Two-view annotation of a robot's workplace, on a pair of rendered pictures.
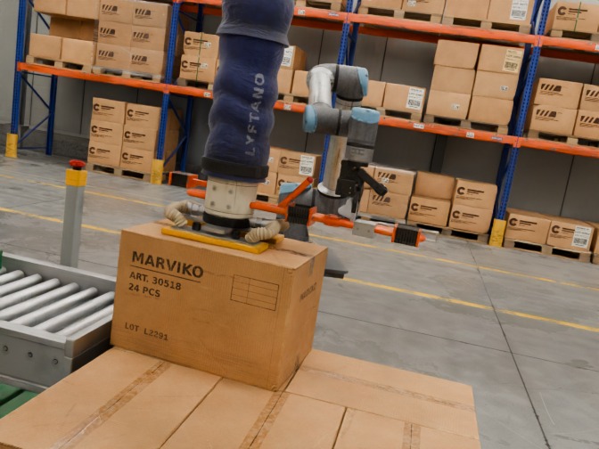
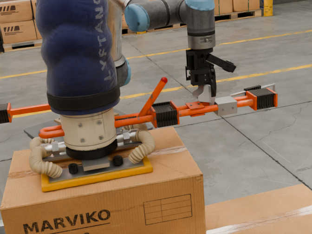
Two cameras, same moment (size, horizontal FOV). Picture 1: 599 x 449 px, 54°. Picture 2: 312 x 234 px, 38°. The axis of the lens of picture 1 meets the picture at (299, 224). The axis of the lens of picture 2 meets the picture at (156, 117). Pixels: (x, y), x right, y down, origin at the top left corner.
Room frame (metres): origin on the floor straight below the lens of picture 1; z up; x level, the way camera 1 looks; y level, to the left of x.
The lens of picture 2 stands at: (0.66, 0.61, 1.61)
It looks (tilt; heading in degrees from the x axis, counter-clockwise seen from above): 21 degrees down; 335
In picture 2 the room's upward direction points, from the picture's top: 5 degrees counter-clockwise
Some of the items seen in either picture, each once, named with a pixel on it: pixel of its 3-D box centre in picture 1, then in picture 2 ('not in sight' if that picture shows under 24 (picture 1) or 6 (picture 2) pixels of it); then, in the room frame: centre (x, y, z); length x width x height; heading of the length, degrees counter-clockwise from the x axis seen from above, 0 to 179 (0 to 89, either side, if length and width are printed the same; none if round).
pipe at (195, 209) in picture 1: (227, 218); (91, 144); (1.97, 0.24, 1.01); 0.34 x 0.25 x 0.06; 77
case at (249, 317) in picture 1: (223, 293); (107, 212); (1.97, 0.23, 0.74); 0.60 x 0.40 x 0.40; 74
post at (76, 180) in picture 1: (68, 274); not in sight; (2.65, 1.04, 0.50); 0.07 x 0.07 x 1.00; 78
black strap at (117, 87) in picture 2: (235, 166); (83, 92); (1.98, 0.24, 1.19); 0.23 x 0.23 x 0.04
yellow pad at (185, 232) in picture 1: (215, 233); (96, 167); (1.88, 0.27, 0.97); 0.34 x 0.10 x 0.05; 77
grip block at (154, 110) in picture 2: (300, 214); (163, 113); (1.92, 0.00, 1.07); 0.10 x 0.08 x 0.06; 167
